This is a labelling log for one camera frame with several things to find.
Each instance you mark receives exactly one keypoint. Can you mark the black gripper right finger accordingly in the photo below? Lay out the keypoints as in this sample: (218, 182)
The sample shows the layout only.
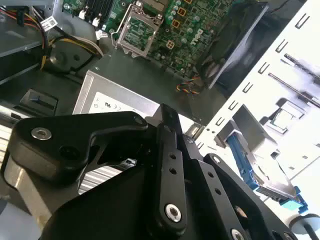
(225, 190)

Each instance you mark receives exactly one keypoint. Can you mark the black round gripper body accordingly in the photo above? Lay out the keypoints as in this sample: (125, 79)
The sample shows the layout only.
(112, 212)

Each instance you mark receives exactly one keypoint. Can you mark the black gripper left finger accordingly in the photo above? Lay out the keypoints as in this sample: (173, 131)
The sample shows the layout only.
(50, 150)

